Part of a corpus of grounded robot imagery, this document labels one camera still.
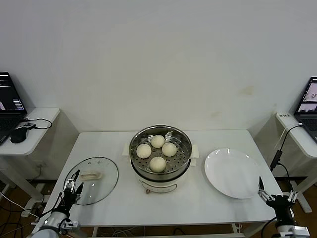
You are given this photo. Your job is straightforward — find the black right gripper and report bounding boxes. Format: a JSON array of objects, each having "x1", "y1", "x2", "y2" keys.
[{"x1": 258, "y1": 176, "x2": 299, "y2": 224}]

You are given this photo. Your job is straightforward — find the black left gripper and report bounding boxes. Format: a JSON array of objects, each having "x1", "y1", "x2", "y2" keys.
[{"x1": 61, "y1": 169, "x2": 85, "y2": 208}]

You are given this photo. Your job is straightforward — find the glass lid with cream handle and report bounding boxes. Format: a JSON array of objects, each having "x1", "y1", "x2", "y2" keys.
[{"x1": 63, "y1": 156, "x2": 119, "y2": 206}]

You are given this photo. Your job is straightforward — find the white steamed baozi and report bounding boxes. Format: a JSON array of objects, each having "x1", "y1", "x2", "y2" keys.
[
  {"x1": 149, "y1": 156, "x2": 166, "y2": 174},
  {"x1": 151, "y1": 134, "x2": 166, "y2": 149},
  {"x1": 136, "y1": 143, "x2": 152, "y2": 159},
  {"x1": 161, "y1": 142, "x2": 178, "y2": 157}
]

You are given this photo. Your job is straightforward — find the steel steamer basket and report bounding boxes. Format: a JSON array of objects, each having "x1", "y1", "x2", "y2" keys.
[{"x1": 121, "y1": 125, "x2": 200, "y2": 176}]

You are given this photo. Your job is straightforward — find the white round plate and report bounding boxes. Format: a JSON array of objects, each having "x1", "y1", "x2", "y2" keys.
[{"x1": 204, "y1": 148, "x2": 264, "y2": 200}]

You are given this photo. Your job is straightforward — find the white side table with label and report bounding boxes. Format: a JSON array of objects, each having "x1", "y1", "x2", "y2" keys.
[{"x1": 274, "y1": 111, "x2": 317, "y2": 213}]

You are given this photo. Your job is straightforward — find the black computer mouse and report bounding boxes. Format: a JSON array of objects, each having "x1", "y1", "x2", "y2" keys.
[{"x1": 9, "y1": 128, "x2": 27, "y2": 144}]

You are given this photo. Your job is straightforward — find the white side table with mouse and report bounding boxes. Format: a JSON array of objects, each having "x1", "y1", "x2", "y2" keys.
[{"x1": 0, "y1": 107, "x2": 60, "y2": 206}]

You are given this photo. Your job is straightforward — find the grey laptop with image windows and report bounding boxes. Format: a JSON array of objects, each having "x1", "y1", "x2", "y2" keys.
[{"x1": 293, "y1": 76, "x2": 317, "y2": 143}]

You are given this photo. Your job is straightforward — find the cream electric cooker base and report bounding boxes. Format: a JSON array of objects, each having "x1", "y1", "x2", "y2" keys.
[{"x1": 130, "y1": 158, "x2": 196, "y2": 195}]

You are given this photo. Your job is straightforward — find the black laptop with dark screen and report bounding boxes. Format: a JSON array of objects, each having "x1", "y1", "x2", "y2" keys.
[{"x1": 0, "y1": 72, "x2": 28, "y2": 146}]

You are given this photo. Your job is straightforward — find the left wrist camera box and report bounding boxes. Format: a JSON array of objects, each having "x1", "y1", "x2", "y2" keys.
[{"x1": 58, "y1": 219, "x2": 80, "y2": 230}]

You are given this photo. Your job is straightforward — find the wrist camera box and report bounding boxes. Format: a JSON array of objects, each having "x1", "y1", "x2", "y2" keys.
[
  {"x1": 293, "y1": 226, "x2": 310, "y2": 238},
  {"x1": 58, "y1": 219, "x2": 80, "y2": 230}
]

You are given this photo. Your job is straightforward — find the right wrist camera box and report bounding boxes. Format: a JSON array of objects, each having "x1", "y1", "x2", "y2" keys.
[{"x1": 293, "y1": 226, "x2": 310, "y2": 238}]

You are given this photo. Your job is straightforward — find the white floor cable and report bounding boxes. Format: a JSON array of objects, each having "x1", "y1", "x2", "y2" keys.
[{"x1": 0, "y1": 192, "x2": 40, "y2": 220}]

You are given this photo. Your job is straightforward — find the thin black looped cable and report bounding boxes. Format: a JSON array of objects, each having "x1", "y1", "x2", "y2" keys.
[{"x1": 18, "y1": 118, "x2": 53, "y2": 131}]

